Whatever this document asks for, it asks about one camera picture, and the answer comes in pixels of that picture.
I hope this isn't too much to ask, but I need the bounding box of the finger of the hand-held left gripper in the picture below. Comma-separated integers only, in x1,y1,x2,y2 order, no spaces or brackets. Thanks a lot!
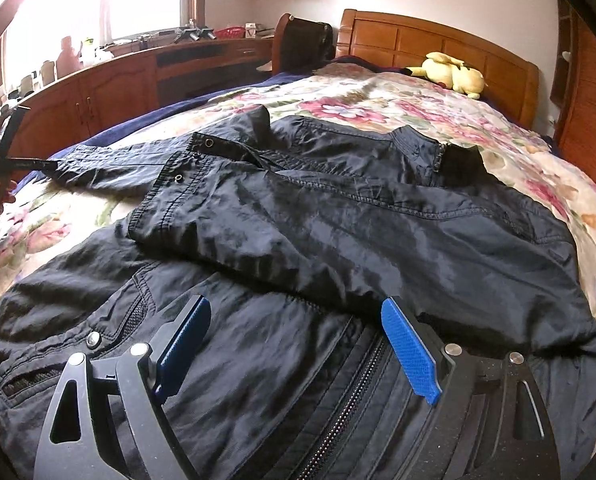
7,158,59,171
0,104,32,159

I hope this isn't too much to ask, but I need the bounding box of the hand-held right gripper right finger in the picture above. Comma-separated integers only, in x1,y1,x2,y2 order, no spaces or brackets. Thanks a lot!
380,297,561,480

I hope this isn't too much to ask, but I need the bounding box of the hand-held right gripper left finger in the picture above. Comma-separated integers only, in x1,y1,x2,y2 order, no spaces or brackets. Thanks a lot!
33,295,212,480

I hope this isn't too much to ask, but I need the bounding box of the black jacket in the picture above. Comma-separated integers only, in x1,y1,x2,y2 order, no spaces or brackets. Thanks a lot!
0,107,596,480

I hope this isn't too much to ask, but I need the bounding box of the person's left hand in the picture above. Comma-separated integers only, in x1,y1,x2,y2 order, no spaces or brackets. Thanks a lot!
0,181,18,223

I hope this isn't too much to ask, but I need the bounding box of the pink bottle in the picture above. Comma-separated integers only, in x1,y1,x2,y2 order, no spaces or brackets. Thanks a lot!
55,36,82,73

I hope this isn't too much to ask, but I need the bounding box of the wooden cabinet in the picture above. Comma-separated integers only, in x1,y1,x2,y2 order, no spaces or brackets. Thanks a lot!
0,37,279,186

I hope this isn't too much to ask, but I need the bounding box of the window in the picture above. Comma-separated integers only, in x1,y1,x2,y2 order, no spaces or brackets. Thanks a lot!
3,0,199,81

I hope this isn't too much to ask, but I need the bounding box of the floral blanket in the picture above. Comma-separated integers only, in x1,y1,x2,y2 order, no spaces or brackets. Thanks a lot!
0,62,596,411

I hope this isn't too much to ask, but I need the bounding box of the yellow plush toy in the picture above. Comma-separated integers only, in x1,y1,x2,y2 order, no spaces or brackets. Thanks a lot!
409,51,488,100

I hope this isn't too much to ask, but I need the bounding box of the wooden chair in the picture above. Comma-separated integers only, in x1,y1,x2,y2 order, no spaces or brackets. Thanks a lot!
272,12,336,76

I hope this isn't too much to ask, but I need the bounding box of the wooden wardrobe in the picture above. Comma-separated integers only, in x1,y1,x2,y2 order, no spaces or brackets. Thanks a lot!
550,0,596,206

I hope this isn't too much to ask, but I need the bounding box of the black bag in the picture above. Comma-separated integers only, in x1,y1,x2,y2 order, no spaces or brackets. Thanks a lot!
289,17,335,68

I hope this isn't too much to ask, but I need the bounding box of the wooden bed headboard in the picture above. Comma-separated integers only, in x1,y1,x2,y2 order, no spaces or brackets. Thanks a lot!
339,8,541,128

